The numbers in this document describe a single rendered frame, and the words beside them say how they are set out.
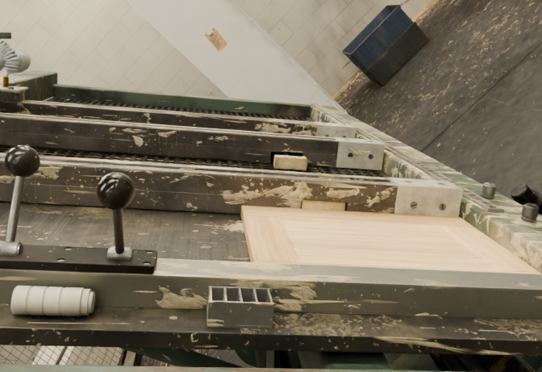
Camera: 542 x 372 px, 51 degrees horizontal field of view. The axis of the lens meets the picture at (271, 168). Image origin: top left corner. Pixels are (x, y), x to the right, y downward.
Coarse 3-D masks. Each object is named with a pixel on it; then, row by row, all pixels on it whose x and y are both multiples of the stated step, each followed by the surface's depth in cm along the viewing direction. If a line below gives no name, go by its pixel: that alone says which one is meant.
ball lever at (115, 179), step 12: (108, 180) 55; (120, 180) 55; (96, 192) 56; (108, 192) 55; (120, 192) 55; (132, 192) 56; (108, 204) 55; (120, 204) 55; (120, 216) 59; (120, 228) 60; (120, 240) 61; (108, 252) 63; (120, 252) 62; (132, 252) 64
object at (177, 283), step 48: (0, 288) 60; (96, 288) 61; (144, 288) 62; (192, 288) 63; (288, 288) 64; (336, 288) 65; (384, 288) 65; (432, 288) 66; (480, 288) 67; (528, 288) 68
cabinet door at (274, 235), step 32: (256, 224) 89; (288, 224) 91; (320, 224) 93; (352, 224) 95; (384, 224) 96; (416, 224) 97; (448, 224) 99; (256, 256) 76; (288, 256) 77; (320, 256) 79; (352, 256) 80; (384, 256) 81; (416, 256) 82; (448, 256) 84; (480, 256) 85; (512, 256) 85
